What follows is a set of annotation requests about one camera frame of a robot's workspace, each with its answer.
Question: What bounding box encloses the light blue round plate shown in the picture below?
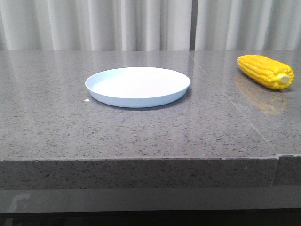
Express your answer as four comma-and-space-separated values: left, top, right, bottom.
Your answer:
85, 67, 190, 108

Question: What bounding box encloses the yellow corn cob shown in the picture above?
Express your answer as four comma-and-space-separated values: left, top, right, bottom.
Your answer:
237, 55, 295, 90

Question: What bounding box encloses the white pleated curtain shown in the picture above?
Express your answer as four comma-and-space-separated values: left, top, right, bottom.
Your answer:
0, 0, 301, 51

